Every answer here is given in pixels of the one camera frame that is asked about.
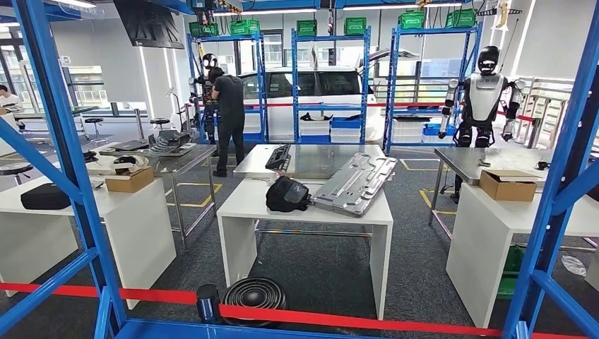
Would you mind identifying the black plastic grille part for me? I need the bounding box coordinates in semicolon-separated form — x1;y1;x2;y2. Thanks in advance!
264;143;292;171

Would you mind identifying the silver metal panel part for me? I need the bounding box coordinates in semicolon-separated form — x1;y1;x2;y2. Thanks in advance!
310;152;398;218

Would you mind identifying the blue metal shelf rack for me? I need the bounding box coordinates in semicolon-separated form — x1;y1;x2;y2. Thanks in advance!
0;0;599;339
186;31;270;145
382;22;485;155
290;27;373;145

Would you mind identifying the steel table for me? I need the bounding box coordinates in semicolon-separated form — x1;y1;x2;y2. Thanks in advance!
232;143;398;237
428;146;558;237
88;141;218;251

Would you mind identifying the black welding helmet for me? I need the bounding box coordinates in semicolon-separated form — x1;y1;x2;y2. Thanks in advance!
266;175;312;213

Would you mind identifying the white storage bin stack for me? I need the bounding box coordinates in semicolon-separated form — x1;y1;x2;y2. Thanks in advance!
299;120;331;136
392;118;429;143
244;114;263;136
330;128;362;143

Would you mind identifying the white car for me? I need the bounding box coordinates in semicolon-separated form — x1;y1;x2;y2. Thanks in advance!
236;48;420;143

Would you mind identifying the white table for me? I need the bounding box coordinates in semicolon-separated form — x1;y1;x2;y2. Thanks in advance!
445;183;599;328
216;177;394;321
0;177;177;311

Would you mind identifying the person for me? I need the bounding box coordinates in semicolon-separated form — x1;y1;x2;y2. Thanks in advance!
208;66;247;179
0;84;23;113

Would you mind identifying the red barrier tape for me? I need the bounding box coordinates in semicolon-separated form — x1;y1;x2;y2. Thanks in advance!
0;282;591;339
243;100;537;123

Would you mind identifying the black ribbed round base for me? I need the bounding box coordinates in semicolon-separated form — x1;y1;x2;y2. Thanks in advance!
221;277;289;328

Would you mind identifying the grey device stack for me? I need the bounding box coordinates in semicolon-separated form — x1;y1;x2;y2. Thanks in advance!
147;130;198;157

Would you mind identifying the black humanoid robot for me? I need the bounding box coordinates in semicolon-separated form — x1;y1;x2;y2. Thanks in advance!
188;52;221;146

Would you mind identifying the blue overhead gantry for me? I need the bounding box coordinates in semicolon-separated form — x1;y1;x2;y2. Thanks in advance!
0;0;469;27

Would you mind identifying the open cardboard box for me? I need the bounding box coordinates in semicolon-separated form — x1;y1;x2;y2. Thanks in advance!
105;166;155;194
478;169;541;203

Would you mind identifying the grey laptop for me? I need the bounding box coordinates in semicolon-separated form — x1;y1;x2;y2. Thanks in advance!
99;138;150;157

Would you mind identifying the white headset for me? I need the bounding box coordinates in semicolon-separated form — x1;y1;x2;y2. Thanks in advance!
88;154;150;177

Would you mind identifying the blue electric hoist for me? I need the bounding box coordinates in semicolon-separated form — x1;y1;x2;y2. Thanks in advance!
189;0;217;25

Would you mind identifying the white humanoid robot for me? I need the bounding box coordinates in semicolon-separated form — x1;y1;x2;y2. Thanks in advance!
437;45;528;204

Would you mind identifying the black hanging monitor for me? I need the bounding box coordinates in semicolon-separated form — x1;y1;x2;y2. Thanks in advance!
112;0;186;50

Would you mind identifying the long dark desk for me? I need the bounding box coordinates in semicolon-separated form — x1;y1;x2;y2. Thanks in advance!
13;105;100;141

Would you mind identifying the white slatted rack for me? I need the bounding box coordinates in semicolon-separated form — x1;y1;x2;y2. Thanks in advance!
514;76;579;150

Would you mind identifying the yellow hoist hook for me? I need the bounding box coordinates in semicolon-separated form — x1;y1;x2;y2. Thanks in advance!
477;0;523;28

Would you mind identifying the clear plastic bag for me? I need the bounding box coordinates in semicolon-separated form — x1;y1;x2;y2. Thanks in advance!
561;254;588;277

